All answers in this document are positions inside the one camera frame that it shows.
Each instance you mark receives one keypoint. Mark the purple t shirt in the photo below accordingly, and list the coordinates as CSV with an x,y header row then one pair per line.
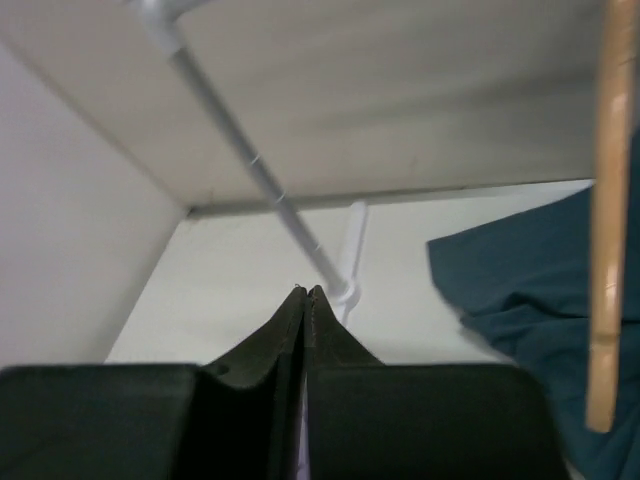
x,y
303,467

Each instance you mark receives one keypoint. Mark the wooden clothes hanger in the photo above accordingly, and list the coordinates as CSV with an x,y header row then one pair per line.
x,y
615,100

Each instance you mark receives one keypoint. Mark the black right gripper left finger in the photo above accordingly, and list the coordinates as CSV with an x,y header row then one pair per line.
x,y
243,420

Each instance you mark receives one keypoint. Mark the white and silver clothes rack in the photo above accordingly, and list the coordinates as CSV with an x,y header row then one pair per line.
x,y
160,21

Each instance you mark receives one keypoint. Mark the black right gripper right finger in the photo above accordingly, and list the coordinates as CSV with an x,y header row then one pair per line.
x,y
340,443

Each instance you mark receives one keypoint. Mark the dark teal t shirt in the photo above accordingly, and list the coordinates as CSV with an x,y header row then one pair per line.
x,y
521,283

